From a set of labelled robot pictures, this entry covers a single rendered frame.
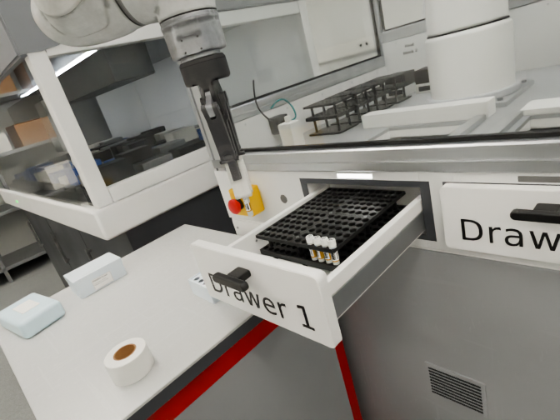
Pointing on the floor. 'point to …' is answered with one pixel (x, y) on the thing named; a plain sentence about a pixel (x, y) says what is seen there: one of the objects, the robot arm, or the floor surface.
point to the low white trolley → (176, 352)
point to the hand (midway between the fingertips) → (238, 177)
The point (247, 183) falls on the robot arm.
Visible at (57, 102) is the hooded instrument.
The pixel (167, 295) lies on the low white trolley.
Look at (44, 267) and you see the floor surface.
